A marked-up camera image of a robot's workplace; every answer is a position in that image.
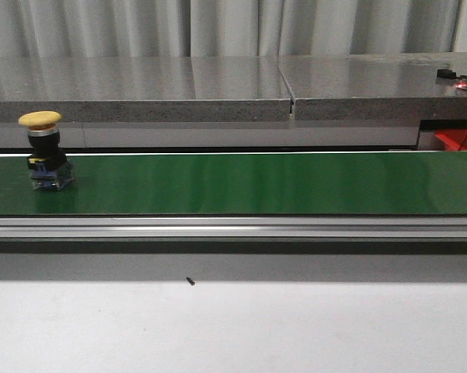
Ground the white cabinet panel under counter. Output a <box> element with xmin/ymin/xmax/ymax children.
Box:
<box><xmin>0</xmin><ymin>120</ymin><xmax>420</xmax><ymax>150</ymax></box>

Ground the grey stone countertop slab left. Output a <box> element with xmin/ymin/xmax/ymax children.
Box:
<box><xmin>0</xmin><ymin>57</ymin><xmax>291</xmax><ymax>123</ymax></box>

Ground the grey stone countertop slab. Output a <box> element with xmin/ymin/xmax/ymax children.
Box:
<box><xmin>278</xmin><ymin>53</ymin><xmax>467</xmax><ymax>120</ymax></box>
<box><xmin>0</xmin><ymin>57</ymin><xmax>291</xmax><ymax>123</ymax></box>

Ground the grey stone countertop slab right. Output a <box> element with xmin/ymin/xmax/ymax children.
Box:
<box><xmin>278</xmin><ymin>53</ymin><xmax>467</xmax><ymax>120</ymax></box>

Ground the green conveyor belt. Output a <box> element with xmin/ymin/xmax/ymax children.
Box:
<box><xmin>0</xmin><ymin>152</ymin><xmax>467</xmax><ymax>215</ymax></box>

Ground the red plastic bin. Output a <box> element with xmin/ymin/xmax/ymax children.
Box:
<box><xmin>434</xmin><ymin>129</ymin><xmax>467</xmax><ymax>152</ymax></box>

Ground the black connector plug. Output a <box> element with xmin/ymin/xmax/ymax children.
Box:
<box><xmin>437</xmin><ymin>69</ymin><xmax>457</xmax><ymax>80</ymax></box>

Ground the grey curtain backdrop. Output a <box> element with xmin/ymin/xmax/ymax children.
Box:
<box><xmin>0</xmin><ymin>1</ymin><xmax>467</xmax><ymax>58</ymax></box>

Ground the aluminium conveyor side rail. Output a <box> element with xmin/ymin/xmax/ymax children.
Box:
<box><xmin>0</xmin><ymin>217</ymin><xmax>467</xmax><ymax>242</ymax></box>

